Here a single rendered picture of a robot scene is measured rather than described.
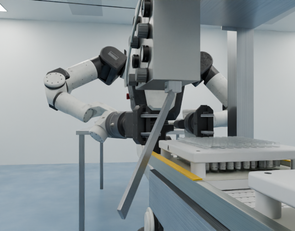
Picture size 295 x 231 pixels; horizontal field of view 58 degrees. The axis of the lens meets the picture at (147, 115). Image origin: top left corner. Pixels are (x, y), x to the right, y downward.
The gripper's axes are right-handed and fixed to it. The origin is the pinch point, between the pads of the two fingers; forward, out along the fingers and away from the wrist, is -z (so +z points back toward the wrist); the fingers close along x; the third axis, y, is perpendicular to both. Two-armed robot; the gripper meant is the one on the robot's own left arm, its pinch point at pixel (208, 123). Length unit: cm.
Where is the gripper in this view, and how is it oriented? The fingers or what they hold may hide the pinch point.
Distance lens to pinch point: 88.0
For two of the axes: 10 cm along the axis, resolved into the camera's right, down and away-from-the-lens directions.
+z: -0.7, 0.1, 10.0
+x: 0.0, 10.0, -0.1
